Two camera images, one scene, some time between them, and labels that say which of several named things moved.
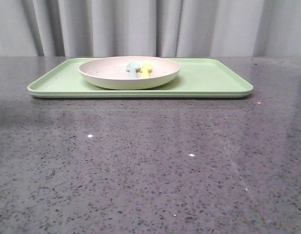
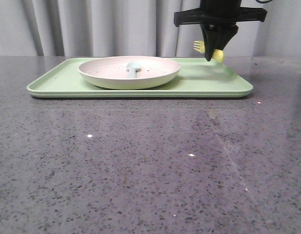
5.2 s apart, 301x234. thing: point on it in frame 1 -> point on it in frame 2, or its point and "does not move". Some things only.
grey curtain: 174,28 does not move
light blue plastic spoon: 131,67 does not move
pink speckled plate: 111,72 does not move
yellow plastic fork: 146,67 -> 218,56
